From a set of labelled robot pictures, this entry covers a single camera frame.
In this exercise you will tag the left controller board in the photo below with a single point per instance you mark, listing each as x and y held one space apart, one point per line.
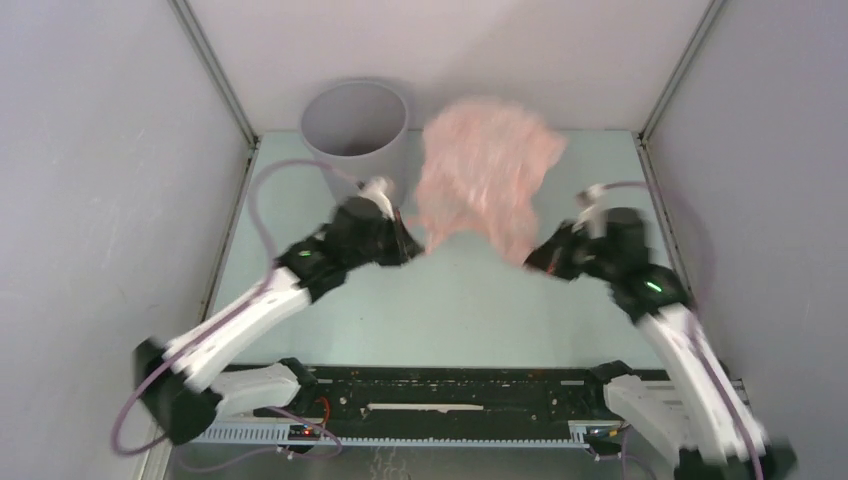
301 432

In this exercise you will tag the pink plastic trash bag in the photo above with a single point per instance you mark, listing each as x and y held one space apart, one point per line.
484 160

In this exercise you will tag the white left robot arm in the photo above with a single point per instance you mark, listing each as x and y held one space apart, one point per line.
185 384

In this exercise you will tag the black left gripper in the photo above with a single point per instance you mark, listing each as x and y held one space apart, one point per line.
405 247

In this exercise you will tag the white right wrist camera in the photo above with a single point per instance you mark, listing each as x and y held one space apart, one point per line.
592 218

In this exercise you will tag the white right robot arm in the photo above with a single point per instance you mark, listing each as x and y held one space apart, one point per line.
713 435

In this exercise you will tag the right controller board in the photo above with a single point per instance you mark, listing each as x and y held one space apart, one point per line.
605 432

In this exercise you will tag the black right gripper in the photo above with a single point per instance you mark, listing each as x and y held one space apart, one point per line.
546 258

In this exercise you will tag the grey slotted cable duct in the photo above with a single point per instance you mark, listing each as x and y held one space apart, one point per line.
247 433

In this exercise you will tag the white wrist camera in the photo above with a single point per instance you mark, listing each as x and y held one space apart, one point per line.
377 190
592 218

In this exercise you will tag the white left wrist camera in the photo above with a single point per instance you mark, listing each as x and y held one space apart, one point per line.
377 190

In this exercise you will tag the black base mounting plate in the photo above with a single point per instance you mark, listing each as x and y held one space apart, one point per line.
476 403

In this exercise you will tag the controller board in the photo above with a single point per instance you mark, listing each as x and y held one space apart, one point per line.
605 432
301 432

